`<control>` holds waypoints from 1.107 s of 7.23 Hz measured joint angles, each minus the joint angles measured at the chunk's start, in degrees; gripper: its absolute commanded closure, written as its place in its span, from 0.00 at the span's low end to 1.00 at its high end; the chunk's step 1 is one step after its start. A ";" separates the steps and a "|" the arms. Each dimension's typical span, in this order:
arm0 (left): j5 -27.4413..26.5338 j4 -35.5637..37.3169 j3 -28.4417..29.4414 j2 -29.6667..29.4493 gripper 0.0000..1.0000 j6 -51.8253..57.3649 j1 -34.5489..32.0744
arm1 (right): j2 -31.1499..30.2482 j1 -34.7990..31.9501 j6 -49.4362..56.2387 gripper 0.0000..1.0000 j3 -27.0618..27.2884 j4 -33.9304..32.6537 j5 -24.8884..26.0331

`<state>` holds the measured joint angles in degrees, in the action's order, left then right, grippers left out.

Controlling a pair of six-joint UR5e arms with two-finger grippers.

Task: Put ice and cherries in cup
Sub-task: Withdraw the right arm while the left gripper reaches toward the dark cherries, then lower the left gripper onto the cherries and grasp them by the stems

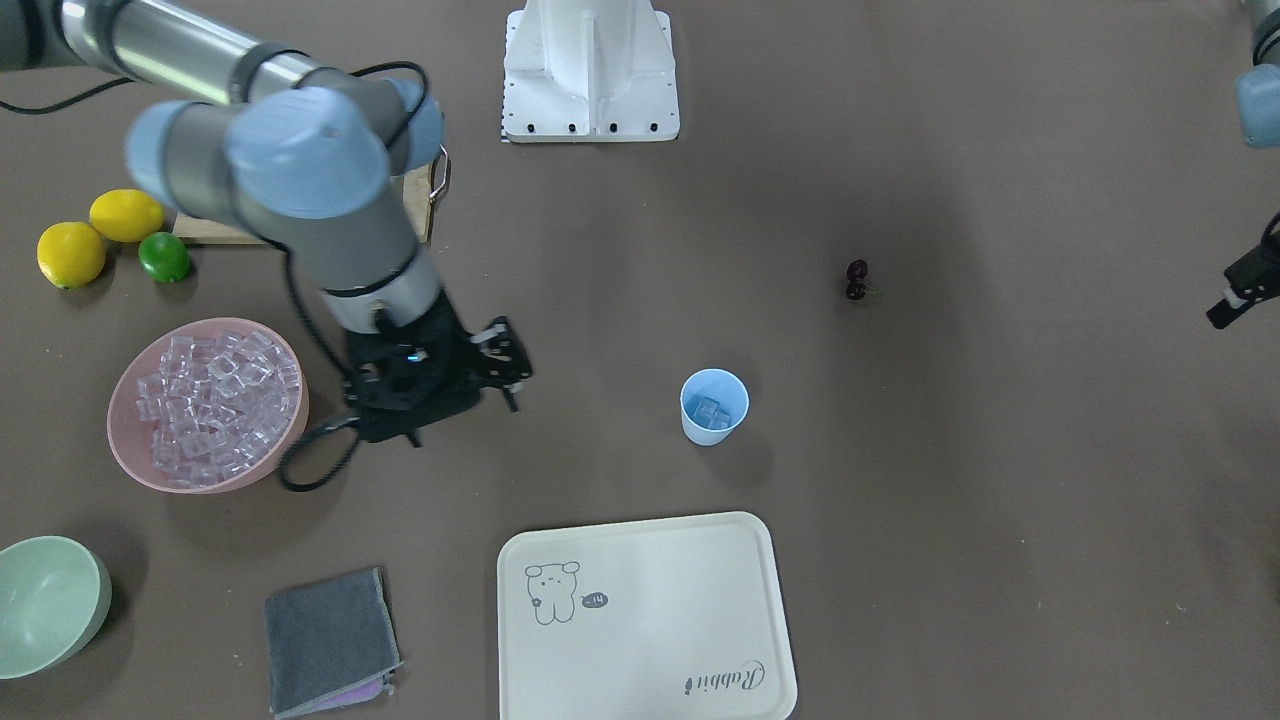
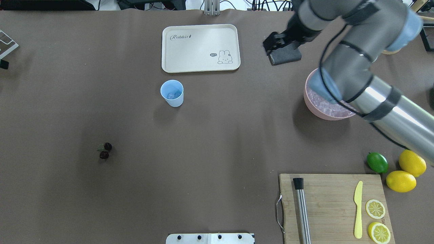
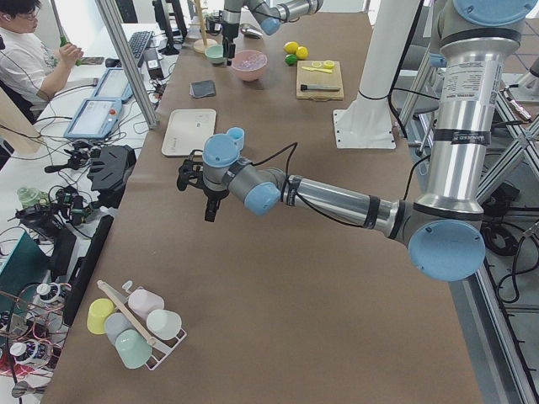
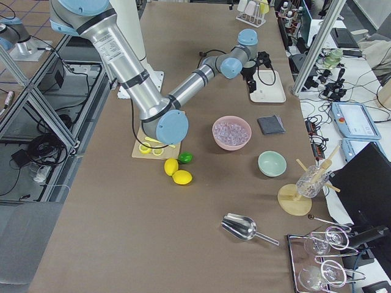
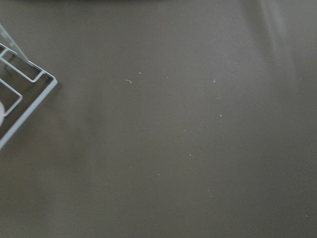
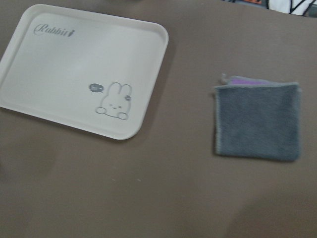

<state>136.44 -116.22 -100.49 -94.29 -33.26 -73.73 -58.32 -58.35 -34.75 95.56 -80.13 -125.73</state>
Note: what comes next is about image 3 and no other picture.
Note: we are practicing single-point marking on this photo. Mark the teach pendant lower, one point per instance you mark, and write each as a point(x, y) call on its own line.
point(95, 118)

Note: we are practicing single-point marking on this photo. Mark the grey folded cloth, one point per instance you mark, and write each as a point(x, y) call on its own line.
point(202, 89)

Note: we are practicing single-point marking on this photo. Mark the grey plastic cup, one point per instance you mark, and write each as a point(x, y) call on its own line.
point(114, 325)

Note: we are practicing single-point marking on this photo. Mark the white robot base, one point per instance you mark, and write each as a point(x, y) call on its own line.
point(367, 122)

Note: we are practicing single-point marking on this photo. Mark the white wire cup rack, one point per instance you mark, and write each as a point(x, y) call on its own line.
point(161, 349)

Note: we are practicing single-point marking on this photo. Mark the pink plastic cup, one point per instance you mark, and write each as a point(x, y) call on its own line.
point(142, 302)

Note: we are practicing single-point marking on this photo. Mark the wooden cup tree stand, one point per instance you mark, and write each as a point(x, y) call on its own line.
point(204, 42)

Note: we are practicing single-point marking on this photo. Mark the whole lemon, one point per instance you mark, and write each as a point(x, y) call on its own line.
point(302, 53)
point(290, 47)

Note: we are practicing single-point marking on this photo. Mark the green lime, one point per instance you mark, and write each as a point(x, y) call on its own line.
point(290, 59)

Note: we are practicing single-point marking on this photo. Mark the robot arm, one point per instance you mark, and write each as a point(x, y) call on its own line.
point(269, 18)
point(441, 227)

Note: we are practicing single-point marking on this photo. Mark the black keyboard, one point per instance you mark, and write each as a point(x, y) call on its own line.
point(138, 43)

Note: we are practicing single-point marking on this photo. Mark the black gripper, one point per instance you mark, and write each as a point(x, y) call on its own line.
point(213, 195)
point(229, 39)

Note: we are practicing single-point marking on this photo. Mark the light blue cup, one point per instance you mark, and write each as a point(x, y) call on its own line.
point(237, 134)

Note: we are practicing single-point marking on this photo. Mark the green plastic cup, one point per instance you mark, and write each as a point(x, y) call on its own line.
point(133, 349)

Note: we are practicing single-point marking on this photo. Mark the white plastic cup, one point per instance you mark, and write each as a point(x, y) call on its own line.
point(164, 324)

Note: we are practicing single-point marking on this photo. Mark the yellow plastic knife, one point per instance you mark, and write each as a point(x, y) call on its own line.
point(317, 69)

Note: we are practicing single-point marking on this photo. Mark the teach pendant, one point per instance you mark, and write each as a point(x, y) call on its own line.
point(113, 84)
point(95, 118)

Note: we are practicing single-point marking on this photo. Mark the green bowl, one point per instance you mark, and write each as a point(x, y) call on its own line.
point(214, 54)

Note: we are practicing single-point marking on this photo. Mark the teach pendant upper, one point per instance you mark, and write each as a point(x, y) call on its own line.
point(113, 84)

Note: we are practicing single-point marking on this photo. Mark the yellow plastic cup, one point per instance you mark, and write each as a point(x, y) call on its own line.
point(98, 313)

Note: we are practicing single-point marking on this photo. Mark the clear ice cubes pile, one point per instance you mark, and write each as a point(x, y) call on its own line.
point(249, 60)

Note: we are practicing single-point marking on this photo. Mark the steel ice scoop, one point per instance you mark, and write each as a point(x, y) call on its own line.
point(250, 31)

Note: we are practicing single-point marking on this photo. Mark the seated person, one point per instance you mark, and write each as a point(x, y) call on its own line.
point(28, 67)

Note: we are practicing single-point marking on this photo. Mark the pink bowl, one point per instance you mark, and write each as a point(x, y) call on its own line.
point(249, 76)

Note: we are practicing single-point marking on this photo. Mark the wooden cutting board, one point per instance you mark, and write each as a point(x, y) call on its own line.
point(318, 78)

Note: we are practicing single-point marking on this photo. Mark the steel muddler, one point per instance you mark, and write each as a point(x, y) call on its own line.
point(325, 88)

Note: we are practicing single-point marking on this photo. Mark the cream rabbit tray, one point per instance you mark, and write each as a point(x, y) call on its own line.
point(188, 129)

